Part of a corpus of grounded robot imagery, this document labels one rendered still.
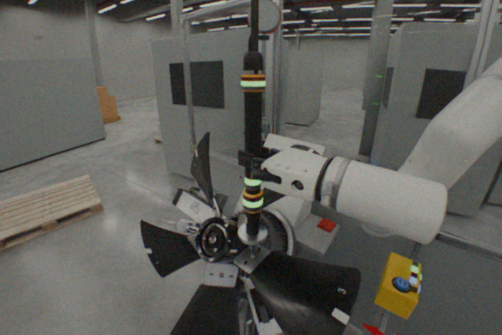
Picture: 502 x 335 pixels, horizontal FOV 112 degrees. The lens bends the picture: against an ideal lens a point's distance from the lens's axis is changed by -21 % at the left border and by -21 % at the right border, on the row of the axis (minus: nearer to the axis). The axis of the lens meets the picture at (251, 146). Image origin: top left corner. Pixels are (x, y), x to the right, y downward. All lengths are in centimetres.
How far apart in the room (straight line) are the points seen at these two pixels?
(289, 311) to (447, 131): 44
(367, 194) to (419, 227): 7
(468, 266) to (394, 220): 103
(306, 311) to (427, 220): 32
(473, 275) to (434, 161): 99
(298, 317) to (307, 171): 32
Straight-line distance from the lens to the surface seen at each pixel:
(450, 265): 133
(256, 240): 52
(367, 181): 31
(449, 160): 41
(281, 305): 54
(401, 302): 80
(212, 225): 61
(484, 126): 40
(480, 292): 143
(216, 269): 65
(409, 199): 31
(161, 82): 327
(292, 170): 33
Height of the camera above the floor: 164
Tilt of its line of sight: 21 degrees down
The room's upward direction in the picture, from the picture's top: straight up
